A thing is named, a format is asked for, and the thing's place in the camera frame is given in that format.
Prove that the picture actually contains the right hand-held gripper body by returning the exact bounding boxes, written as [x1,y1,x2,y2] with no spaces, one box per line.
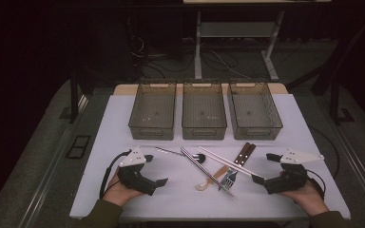
[263,146,325,195]

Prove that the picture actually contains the person's left hand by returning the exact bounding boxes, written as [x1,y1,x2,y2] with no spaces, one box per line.
[103,170,144,207]

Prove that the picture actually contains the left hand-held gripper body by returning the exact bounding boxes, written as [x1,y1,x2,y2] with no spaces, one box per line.
[117,145,158,197]

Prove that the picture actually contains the white metal desk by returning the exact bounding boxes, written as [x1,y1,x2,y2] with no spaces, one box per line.
[182,0,332,81]

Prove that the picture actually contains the person's right hand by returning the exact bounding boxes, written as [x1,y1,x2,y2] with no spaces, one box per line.
[279,180,331,218]

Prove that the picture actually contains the wooden-handled knife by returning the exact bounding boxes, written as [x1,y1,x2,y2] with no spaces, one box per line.
[218,142,252,192]

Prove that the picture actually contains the black floor socket plate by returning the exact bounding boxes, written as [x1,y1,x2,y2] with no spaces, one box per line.
[66,135,92,160]

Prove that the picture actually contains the aluminium floor rail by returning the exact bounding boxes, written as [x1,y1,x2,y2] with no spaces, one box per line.
[18,94,90,228]
[332,123,365,220]

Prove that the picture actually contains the black metal stand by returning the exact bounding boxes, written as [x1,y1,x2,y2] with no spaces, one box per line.
[312,37,356,125]
[68,67,92,124]

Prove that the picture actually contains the translucent brown plastic bin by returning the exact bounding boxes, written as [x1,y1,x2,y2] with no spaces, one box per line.
[181,79,228,141]
[127,79,178,142]
[227,79,284,142]

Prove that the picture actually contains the thin black floor cable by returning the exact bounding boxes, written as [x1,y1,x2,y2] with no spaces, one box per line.
[308,125,341,181]

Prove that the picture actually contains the wooden-handled fork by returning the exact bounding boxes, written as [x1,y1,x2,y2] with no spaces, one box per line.
[221,142,257,191]

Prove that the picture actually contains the white table mat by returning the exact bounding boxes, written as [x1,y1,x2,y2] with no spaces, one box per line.
[69,93,351,221]

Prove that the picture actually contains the pale floor cable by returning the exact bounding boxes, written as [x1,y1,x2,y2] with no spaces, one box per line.
[202,48,253,80]

